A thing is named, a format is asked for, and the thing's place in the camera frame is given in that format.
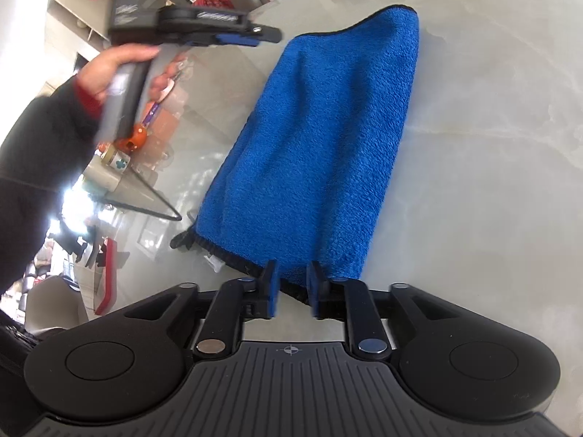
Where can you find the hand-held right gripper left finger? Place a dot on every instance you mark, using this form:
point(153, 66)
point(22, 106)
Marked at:
point(272, 291)

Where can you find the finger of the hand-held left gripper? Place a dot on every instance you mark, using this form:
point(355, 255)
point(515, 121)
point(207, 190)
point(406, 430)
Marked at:
point(237, 40)
point(266, 34)

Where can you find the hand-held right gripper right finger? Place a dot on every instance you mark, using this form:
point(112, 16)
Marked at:
point(314, 291)

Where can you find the blue and grey towel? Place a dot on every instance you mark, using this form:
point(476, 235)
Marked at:
point(319, 136)

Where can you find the person's left forearm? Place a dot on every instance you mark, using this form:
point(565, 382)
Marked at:
point(41, 159)

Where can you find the person's left hand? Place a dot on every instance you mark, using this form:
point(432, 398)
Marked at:
point(109, 66)

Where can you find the orange round toy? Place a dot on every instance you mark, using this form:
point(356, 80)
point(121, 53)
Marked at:
point(132, 139)

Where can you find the small jar with clover print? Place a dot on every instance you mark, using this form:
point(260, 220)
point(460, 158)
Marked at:
point(116, 157)

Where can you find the black triangular stand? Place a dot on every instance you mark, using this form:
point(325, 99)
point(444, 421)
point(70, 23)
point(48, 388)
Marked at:
point(155, 205)

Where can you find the red flat object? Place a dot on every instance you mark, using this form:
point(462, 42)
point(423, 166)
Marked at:
point(108, 277)

